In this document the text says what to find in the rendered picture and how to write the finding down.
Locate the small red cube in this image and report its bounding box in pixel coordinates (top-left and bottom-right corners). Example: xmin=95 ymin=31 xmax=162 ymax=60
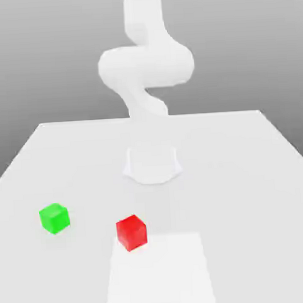
xmin=115 ymin=213 xmax=149 ymax=253

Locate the small green cube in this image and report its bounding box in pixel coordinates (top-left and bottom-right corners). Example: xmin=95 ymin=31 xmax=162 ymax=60
xmin=38 ymin=202 xmax=72 ymax=236

